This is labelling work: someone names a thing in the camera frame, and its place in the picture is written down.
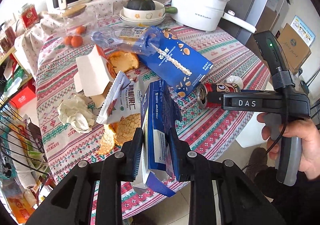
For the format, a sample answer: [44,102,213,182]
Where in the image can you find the blue carton box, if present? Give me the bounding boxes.
[131,79,182,197]

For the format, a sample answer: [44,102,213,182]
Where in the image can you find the red cartoon drink can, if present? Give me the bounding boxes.
[196,83,241,109]

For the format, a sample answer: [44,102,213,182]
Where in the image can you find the white orange food carton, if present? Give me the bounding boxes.
[74,45,116,109]

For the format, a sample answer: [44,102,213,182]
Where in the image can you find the person's right hand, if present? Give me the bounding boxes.
[261,119,320,181]

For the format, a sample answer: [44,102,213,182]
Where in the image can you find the white stool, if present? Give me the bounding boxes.
[236,112,265,148]

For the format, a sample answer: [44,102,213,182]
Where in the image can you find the cardboard box upper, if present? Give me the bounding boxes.
[277,24,311,75]

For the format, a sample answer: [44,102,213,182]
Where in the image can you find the white snack wrapper packet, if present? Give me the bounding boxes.
[96,71,146,124]

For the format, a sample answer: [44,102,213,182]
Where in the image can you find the patterned striped tablecloth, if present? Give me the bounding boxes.
[35,13,271,220]

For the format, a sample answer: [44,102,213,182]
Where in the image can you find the crumpled white paper tissue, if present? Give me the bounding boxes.
[57,95,97,133]

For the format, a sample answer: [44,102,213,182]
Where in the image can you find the large blue snack box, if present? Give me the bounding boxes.
[138,26,213,98]

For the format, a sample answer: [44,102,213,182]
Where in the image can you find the orange peel piece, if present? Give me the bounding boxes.
[108,51,139,74]

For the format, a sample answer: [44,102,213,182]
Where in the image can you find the clear plastic bottle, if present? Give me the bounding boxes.
[91,26,161,56]

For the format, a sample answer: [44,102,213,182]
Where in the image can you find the red box on shelf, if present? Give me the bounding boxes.
[10,85,36,109]

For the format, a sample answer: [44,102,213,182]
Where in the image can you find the stacked white plates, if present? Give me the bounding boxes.
[119,10,165,26]

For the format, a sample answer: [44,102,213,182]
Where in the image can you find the white electric cooking pot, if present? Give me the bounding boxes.
[171,0,256,33]

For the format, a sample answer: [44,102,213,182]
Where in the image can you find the glass jar with wooden lid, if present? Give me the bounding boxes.
[54,4,98,37]

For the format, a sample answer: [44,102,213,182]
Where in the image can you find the floral cloth under appliances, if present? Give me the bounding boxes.
[14,0,170,75]

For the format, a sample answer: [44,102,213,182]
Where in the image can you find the dark green kabocha squash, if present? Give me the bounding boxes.
[126,0,156,11]

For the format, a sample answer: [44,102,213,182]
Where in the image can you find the wooden shelf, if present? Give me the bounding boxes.
[0,46,18,64]

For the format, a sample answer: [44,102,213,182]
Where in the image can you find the spice jar with red contents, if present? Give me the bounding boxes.
[1,26,16,53]

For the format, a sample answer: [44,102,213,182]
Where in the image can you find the red labelled glass jar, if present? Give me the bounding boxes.
[20,4,40,29]

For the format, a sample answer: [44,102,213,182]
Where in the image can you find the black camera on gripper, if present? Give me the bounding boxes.
[253,31,295,92]

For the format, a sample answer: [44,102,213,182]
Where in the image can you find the paper notice on wall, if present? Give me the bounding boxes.
[290,16,316,47]

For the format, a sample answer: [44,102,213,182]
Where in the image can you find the black wire rack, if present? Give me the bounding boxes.
[1,96,51,208]

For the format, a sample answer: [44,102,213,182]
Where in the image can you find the white bowl with green handle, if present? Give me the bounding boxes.
[122,1,177,19]

